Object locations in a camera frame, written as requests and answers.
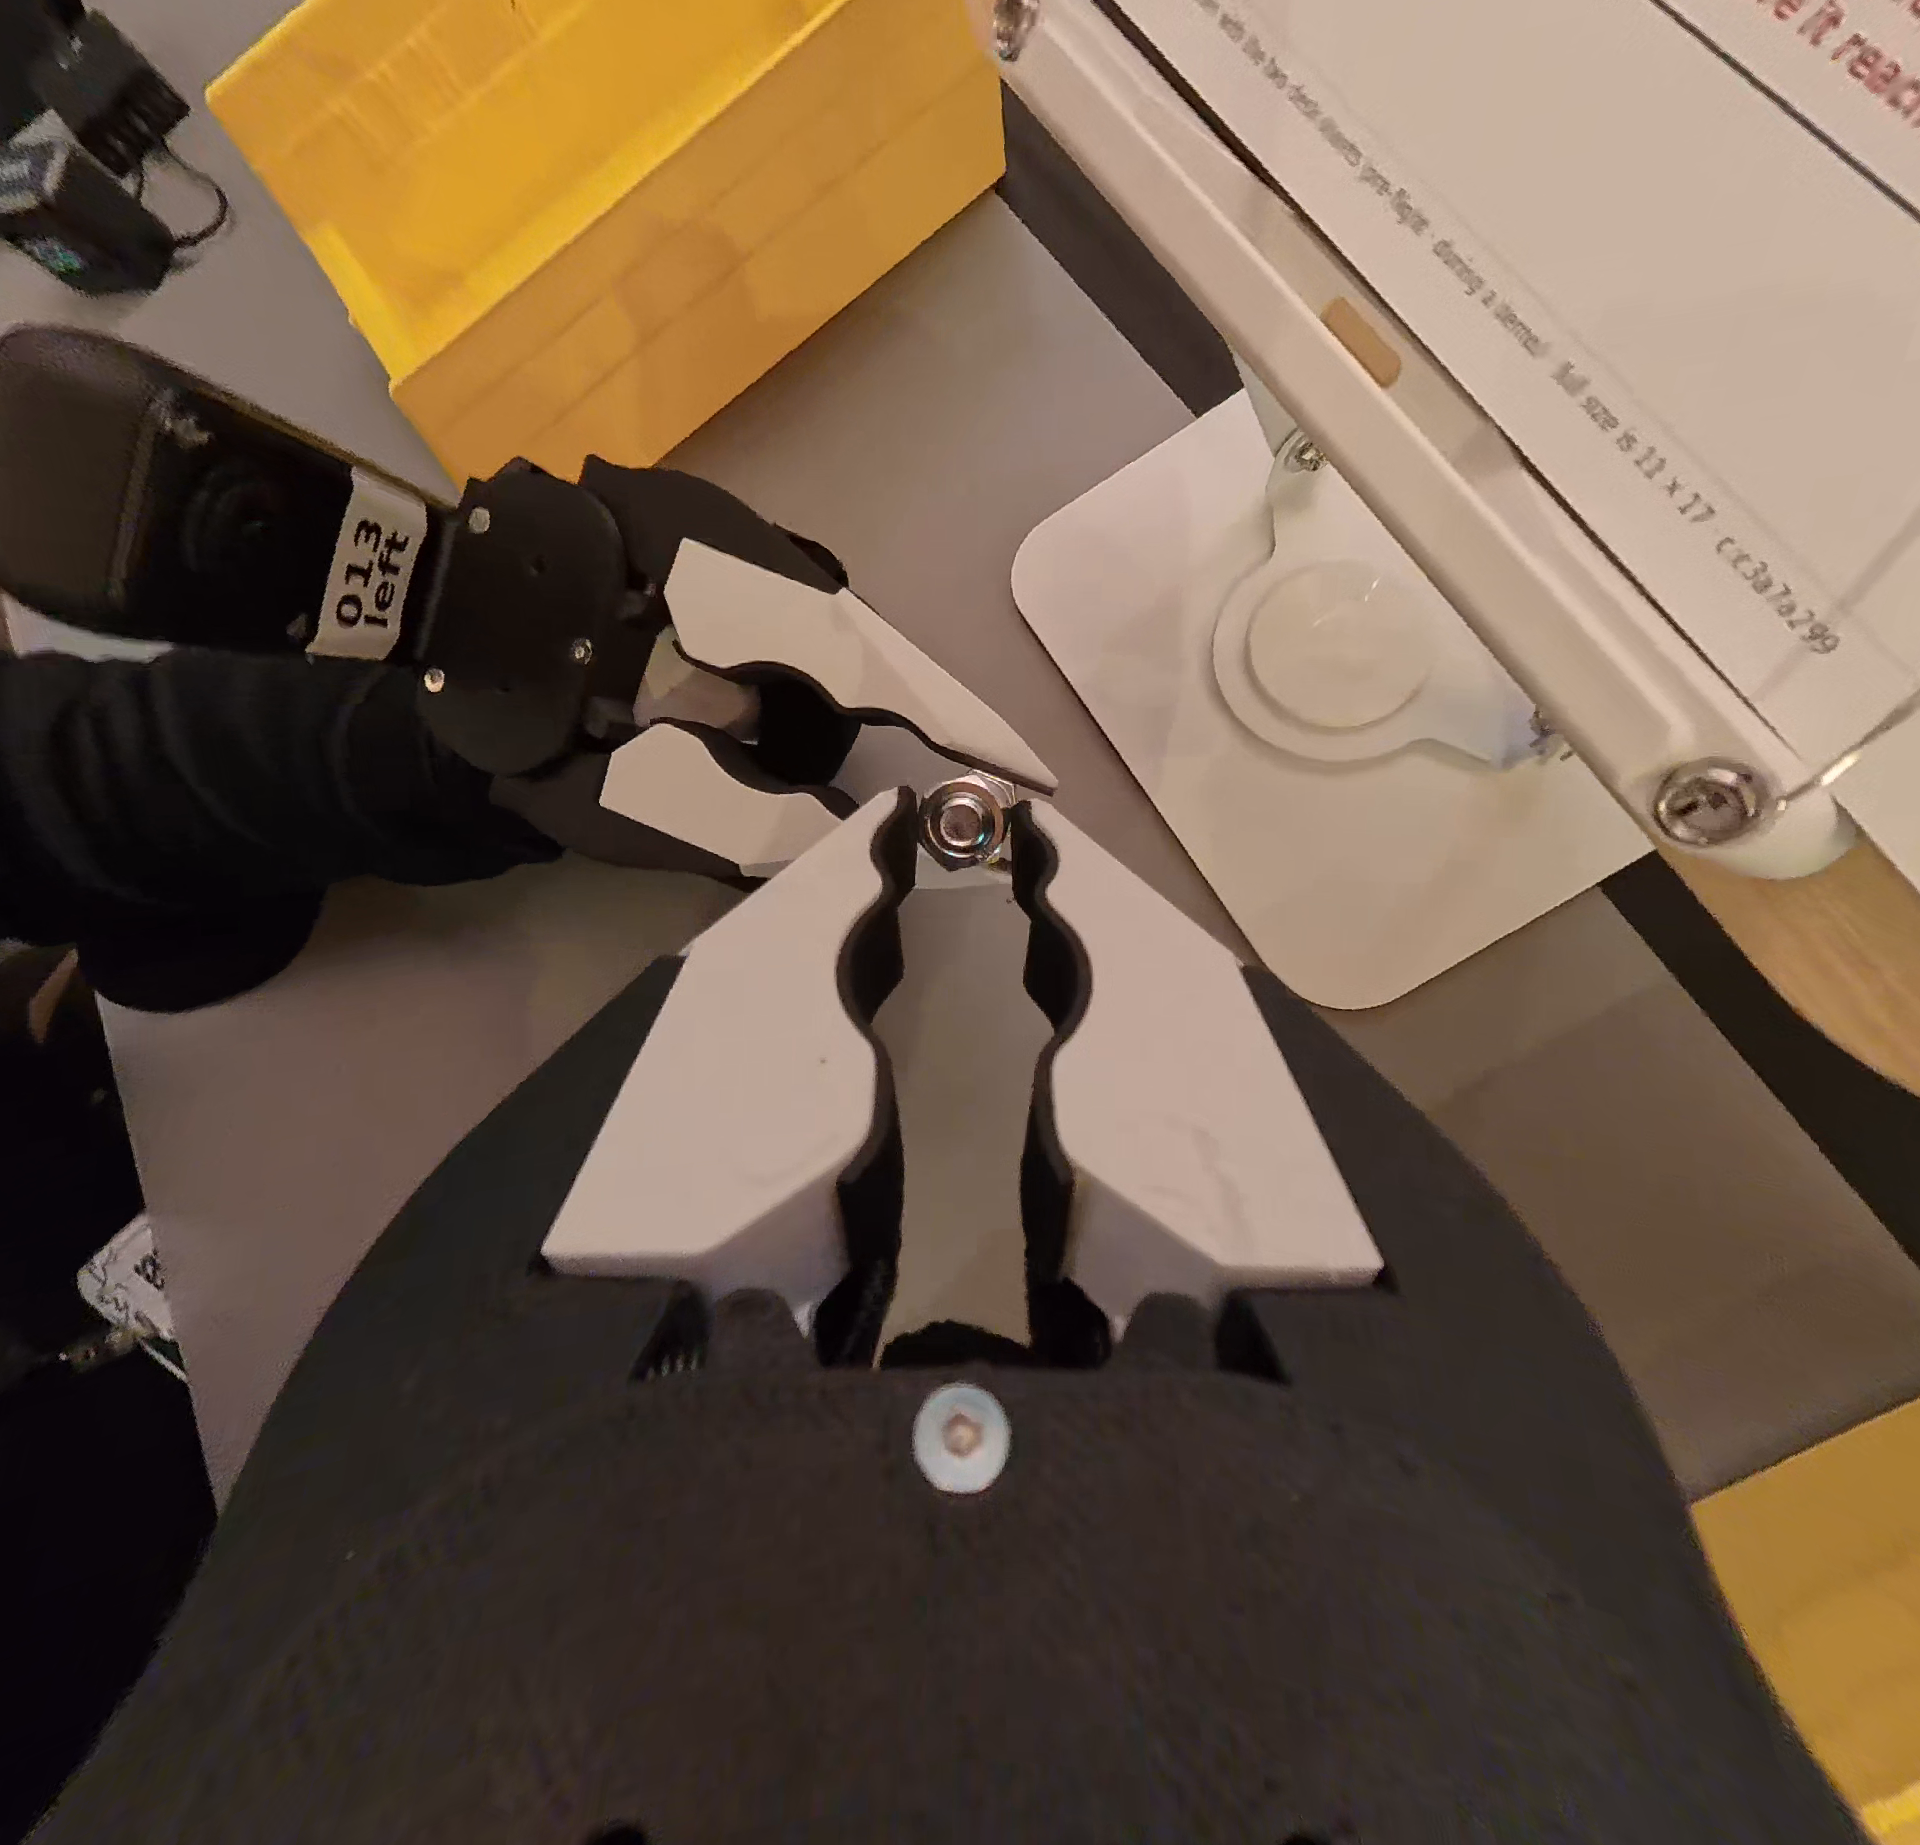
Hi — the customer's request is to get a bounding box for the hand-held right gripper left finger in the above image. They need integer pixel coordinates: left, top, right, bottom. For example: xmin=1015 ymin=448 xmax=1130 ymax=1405
xmin=541 ymin=792 xmax=919 ymax=1343

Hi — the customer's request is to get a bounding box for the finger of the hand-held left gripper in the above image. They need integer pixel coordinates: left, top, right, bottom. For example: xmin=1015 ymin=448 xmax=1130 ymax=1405
xmin=665 ymin=537 xmax=1060 ymax=798
xmin=601 ymin=723 xmax=859 ymax=881

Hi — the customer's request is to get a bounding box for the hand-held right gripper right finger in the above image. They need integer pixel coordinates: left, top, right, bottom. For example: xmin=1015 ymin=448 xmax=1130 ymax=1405
xmin=1002 ymin=797 xmax=1383 ymax=1343

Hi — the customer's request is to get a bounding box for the steel hex bolt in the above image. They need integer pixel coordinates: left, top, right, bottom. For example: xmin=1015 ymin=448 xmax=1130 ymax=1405
xmin=918 ymin=777 xmax=1005 ymax=870

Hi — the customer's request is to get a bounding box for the yellow plastic bin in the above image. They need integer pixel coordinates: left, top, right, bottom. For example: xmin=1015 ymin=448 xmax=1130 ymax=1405
xmin=206 ymin=0 xmax=1008 ymax=483
xmin=1687 ymin=1402 xmax=1920 ymax=1845

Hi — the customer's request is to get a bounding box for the person's left hand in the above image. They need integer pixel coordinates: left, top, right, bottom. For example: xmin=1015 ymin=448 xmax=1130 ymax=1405
xmin=181 ymin=648 xmax=570 ymax=893

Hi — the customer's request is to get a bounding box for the black power adapter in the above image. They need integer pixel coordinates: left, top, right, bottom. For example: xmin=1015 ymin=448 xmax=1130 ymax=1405
xmin=0 ymin=125 xmax=182 ymax=298

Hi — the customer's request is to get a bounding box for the white paper tag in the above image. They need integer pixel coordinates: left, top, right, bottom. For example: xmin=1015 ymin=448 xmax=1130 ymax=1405
xmin=77 ymin=1216 xmax=181 ymax=1373

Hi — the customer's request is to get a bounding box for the wooden stand board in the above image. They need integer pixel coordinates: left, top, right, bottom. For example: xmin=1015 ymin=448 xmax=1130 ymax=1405
xmin=951 ymin=0 xmax=1920 ymax=1099

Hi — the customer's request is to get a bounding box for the black charger device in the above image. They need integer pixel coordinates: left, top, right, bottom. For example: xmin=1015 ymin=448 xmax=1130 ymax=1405
xmin=27 ymin=0 xmax=196 ymax=182

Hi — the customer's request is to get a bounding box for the person's dark clothing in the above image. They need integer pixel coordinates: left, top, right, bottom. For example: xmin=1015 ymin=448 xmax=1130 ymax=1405
xmin=0 ymin=975 xmax=225 ymax=1845

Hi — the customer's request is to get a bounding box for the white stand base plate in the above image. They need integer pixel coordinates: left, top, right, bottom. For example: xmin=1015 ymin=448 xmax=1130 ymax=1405
xmin=1011 ymin=390 xmax=1659 ymax=1008

